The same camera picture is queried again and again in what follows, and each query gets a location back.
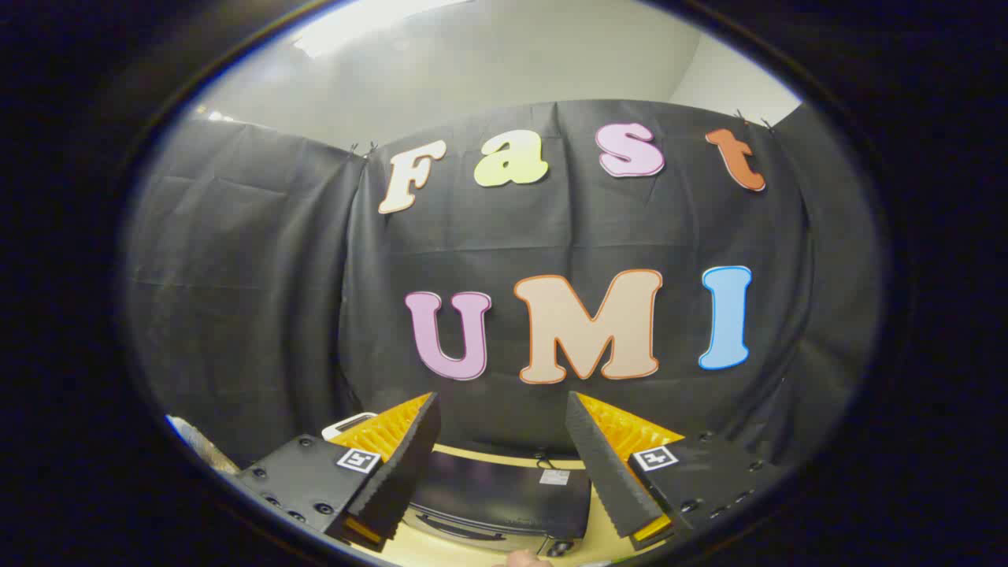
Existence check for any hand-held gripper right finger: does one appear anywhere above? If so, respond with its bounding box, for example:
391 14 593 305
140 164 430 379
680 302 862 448
565 391 788 552

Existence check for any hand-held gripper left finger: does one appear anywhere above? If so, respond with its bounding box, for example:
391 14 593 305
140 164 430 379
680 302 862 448
235 391 442 552

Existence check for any black toaster oven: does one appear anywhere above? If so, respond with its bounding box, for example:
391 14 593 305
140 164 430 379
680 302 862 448
400 449 593 557

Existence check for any small white toaster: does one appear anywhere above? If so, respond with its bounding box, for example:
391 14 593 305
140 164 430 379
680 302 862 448
321 411 379 442

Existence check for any chair with furry cover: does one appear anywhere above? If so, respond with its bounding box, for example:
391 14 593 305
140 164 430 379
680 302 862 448
168 415 239 475

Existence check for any black backdrop cloth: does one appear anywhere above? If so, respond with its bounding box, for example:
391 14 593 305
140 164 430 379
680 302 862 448
122 98 883 473

